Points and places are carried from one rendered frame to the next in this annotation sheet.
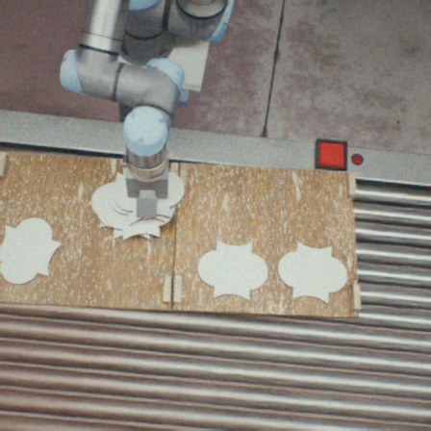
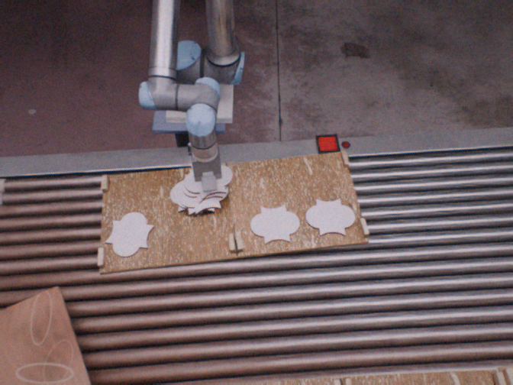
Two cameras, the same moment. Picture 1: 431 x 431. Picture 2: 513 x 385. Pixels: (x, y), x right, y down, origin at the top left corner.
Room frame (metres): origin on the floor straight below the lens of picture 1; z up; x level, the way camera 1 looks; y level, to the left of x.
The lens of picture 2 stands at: (-0.35, -0.02, 2.34)
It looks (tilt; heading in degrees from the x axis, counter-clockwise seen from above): 58 degrees down; 2
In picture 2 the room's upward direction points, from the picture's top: straight up
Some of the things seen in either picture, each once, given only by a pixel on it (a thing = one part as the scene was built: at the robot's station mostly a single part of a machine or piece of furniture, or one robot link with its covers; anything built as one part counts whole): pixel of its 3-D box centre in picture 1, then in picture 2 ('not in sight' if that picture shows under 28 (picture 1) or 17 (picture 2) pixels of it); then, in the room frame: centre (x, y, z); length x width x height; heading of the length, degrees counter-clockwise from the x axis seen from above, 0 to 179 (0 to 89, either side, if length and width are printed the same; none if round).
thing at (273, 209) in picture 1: (266, 238); (294, 202); (0.51, -0.12, 0.93); 0.41 x 0.35 x 0.02; 99
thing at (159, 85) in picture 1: (150, 89); (199, 98); (0.64, 0.17, 1.27); 0.11 x 0.11 x 0.08; 88
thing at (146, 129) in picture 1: (145, 137); (201, 125); (0.54, 0.15, 1.27); 0.09 x 0.08 x 0.11; 178
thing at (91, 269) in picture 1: (83, 229); (167, 215); (0.45, 0.28, 0.93); 0.41 x 0.35 x 0.02; 99
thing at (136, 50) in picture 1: (143, 29); not in sight; (0.98, 0.27, 0.95); 0.15 x 0.15 x 0.10
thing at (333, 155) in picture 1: (331, 155); (327, 144); (0.76, -0.24, 0.92); 0.06 x 0.06 x 0.01; 6
